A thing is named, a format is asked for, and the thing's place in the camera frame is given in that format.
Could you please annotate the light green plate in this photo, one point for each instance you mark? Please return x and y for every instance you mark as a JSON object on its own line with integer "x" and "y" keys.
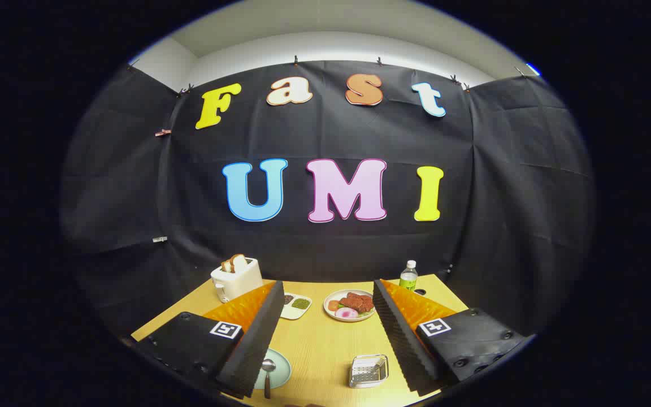
{"x": 281, "y": 367}

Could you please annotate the round white food plate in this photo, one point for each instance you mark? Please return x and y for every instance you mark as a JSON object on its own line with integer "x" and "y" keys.
{"x": 331, "y": 314}

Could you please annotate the white divided dish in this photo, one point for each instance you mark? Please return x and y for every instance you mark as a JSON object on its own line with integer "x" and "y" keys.
{"x": 297, "y": 311}

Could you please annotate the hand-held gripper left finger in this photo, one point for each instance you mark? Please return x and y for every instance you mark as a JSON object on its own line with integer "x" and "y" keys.
{"x": 257, "y": 339}

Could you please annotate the brown grilled meat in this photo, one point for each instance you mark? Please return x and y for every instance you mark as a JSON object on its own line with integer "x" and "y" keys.
{"x": 357, "y": 302}

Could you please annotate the wooden clip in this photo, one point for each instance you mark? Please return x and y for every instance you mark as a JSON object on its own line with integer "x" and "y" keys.
{"x": 163, "y": 133}

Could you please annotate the white toaster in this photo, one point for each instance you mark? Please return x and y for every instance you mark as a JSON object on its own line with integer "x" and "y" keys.
{"x": 238, "y": 280}

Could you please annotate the pile of green beans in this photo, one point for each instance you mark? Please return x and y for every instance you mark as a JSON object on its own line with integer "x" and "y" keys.
{"x": 301, "y": 303}

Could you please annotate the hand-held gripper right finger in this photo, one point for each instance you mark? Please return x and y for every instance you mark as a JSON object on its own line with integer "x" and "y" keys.
{"x": 399, "y": 333}

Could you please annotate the pink ham slice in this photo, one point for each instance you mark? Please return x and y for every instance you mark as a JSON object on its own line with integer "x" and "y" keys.
{"x": 347, "y": 313}

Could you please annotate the green label drink bottle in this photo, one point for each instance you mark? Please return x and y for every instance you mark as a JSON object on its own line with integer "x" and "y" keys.
{"x": 408, "y": 278}

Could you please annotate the metal spoon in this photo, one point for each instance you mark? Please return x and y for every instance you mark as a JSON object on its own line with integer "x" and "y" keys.
{"x": 268, "y": 366}

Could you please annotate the bread slice with brown crust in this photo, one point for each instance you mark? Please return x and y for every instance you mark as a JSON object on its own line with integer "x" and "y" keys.
{"x": 226, "y": 265}

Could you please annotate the white bread slice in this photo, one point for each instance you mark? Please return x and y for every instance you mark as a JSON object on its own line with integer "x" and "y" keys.
{"x": 239, "y": 262}

